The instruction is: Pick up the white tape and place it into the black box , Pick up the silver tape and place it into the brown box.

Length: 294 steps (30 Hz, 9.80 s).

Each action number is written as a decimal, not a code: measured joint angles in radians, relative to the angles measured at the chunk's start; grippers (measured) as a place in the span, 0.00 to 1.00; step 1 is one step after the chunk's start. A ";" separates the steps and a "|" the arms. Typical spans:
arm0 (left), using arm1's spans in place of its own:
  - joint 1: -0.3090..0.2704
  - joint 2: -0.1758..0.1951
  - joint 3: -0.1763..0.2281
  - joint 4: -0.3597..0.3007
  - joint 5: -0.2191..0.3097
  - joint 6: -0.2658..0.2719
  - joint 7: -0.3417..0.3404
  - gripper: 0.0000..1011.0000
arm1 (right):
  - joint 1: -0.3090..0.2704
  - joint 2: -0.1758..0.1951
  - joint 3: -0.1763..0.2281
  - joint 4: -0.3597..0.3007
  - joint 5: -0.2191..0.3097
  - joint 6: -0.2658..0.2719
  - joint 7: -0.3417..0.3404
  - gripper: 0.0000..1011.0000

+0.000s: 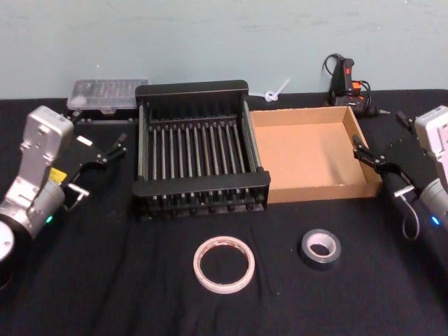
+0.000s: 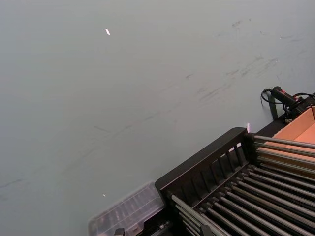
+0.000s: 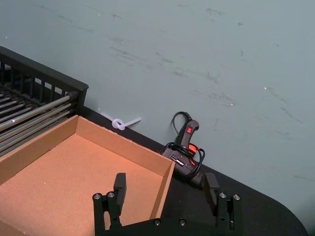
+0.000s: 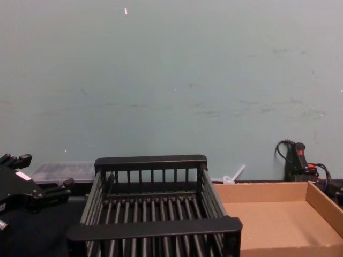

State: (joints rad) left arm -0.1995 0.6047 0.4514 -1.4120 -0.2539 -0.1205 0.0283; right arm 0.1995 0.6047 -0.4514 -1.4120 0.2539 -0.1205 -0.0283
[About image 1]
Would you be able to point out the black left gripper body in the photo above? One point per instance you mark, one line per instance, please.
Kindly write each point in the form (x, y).
(82, 154)

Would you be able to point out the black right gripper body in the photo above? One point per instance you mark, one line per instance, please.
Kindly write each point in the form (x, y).
(406, 161)

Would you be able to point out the roll of silver tape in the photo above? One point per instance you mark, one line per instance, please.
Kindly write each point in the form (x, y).
(315, 262)

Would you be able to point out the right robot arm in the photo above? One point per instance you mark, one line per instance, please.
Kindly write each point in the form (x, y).
(434, 140)

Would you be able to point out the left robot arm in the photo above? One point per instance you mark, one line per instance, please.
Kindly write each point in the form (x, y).
(35, 140)

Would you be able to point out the clear plastic case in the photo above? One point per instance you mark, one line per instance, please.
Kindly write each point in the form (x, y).
(105, 91)

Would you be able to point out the shallow brown cardboard tray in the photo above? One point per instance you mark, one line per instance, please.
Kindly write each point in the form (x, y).
(301, 154)

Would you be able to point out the black rack with steel bars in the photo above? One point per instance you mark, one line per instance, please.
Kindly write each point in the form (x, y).
(203, 182)

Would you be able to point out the black table cloth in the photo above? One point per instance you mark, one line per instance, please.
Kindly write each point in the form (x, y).
(140, 280)

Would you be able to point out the roll of white tape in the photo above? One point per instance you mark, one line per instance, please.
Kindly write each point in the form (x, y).
(224, 287)

